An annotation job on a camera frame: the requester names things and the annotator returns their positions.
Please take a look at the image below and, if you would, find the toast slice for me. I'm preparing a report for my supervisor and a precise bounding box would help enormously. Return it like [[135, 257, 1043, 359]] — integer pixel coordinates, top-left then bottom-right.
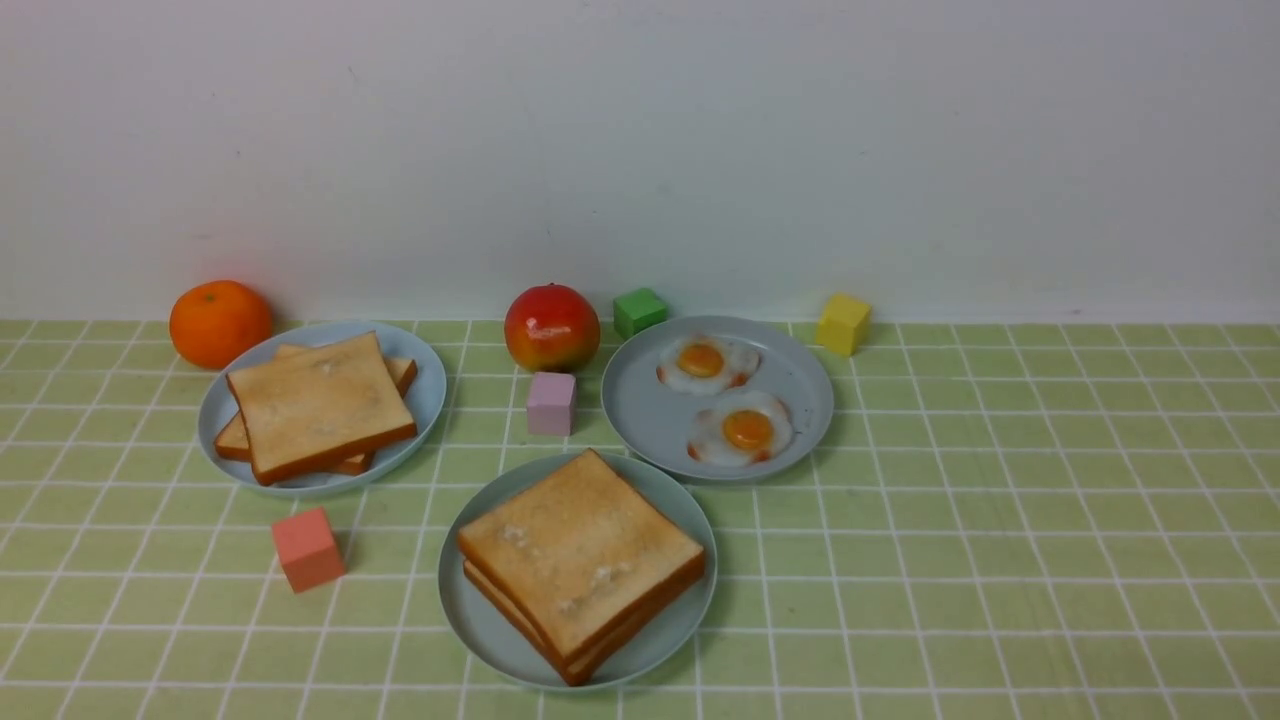
[[440, 561, 718, 693], [227, 331, 419, 486], [458, 448, 709, 667], [214, 343, 419, 477]]

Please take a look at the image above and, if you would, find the green cube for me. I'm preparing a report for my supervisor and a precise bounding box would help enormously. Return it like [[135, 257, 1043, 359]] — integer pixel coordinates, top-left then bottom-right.
[[612, 287, 669, 340]]

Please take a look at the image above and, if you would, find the grey plate with eggs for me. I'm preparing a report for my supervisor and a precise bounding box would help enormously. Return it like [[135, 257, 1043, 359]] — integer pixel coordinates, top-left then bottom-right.
[[602, 315, 836, 486]]

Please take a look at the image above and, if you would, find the red apple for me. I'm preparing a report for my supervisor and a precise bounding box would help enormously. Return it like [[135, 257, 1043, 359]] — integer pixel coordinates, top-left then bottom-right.
[[504, 283, 602, 373]]

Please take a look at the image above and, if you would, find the pink-purple cube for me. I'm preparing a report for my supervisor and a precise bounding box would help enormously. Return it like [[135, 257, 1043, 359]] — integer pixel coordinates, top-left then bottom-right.
[[526, 372, 577, 437]]

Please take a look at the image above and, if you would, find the front fried egg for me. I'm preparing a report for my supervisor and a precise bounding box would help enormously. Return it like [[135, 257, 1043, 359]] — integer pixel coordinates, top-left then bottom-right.
[[686, 389, 796, 468]]

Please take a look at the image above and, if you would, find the yellow cube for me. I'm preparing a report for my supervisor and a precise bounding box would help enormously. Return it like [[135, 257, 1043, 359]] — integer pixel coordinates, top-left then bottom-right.
[[815, 293, 873, 357]]

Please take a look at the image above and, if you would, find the grey plate with toast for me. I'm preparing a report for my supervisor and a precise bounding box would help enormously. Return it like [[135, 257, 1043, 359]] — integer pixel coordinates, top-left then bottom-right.
[[197, 322, 448, 498]]

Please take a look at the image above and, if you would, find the teal empty front plate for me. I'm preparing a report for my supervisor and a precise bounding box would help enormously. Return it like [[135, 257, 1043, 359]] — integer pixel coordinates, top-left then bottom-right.
[[436, 448, 718, 691]]

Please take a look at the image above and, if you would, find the salmon red cube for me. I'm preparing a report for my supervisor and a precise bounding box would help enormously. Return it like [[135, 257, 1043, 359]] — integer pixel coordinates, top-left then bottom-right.
[[271, 507, 346, 594]]

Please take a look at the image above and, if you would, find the orange fruit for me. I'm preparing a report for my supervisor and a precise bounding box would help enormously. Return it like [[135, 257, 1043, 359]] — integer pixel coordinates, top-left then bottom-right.
[[168, 281, 275, 372]]

